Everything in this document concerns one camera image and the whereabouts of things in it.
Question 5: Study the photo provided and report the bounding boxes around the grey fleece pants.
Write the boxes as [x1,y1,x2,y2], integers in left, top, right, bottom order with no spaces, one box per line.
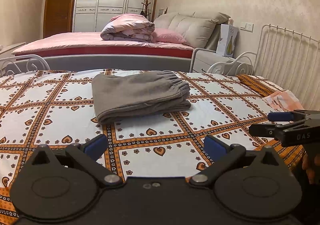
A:
[92,71,191,125]

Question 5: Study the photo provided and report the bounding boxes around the white metal bed frame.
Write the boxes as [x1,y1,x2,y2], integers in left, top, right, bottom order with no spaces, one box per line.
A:
[1,24,319,110]

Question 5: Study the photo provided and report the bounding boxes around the white orange patterned bedsheet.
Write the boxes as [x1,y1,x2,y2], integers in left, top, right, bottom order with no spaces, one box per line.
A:
[0,68,307,225]

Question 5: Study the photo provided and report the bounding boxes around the orange patterned pillow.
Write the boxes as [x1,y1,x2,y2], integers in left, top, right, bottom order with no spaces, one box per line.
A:
[236,74,285,97]

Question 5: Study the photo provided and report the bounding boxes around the person right hand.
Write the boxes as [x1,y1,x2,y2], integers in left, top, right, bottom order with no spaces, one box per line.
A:
[302,153,320,184]

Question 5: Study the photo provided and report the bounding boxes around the pink sheeted large bed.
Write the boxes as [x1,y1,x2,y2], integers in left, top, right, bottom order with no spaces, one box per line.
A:
[12,32,194,72]

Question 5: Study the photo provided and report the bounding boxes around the white wall socket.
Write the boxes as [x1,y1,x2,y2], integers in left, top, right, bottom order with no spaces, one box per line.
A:
[240,22,254,33]

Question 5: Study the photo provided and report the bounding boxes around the folded pink quilt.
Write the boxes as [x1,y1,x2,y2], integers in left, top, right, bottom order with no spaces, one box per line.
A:
[100,14,155,42]

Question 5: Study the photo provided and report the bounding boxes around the white cardboard box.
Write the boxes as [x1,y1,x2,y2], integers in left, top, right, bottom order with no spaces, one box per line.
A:
[216,24,238,57]

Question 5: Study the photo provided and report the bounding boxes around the wooden coat rack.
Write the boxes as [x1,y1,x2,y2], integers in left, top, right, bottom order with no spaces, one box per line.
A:
[140,0,151,20]

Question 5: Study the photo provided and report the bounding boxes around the pink pillow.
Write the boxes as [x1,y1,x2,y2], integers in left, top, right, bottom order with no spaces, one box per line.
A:
[152,28,187,44]

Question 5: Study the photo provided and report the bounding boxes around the white bedside table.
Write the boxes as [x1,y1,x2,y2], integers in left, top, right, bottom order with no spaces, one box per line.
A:
[189,48,252,76]

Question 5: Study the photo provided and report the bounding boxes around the folded peach checked blanket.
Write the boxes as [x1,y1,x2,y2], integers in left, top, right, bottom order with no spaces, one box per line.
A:
[263,90,304,112]

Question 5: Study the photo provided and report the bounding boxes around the beige padded headboard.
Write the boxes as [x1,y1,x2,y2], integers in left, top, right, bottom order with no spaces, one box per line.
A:
[154,12,230,50]

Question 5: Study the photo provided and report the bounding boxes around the white low cabinet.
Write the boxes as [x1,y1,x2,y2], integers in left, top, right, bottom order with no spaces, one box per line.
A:
[0,42,26,59]

